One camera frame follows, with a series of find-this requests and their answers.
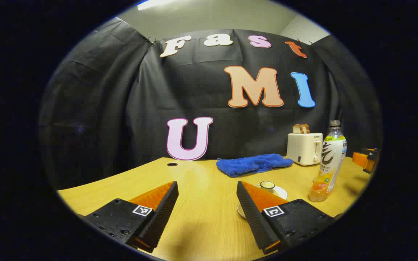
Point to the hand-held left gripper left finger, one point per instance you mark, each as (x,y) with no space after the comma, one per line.
(162,217)

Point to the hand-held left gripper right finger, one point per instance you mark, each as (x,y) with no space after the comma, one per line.
(252,221)

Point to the yellow ceramic saucer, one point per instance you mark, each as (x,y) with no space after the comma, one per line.
(240,211)

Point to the blue towel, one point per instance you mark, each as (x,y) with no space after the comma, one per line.
(252,164)

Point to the labelled plastic water bottle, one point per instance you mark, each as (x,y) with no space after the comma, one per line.
(330,159)

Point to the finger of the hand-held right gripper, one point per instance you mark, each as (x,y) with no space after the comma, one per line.
(359,158)
(371,159)

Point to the cream toaster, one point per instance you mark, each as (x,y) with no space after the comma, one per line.
(303,148)

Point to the bread slice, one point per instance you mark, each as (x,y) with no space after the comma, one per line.
(297,129)
(306,128)

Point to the black backdrop cloth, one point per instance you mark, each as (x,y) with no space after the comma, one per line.
(122,108)

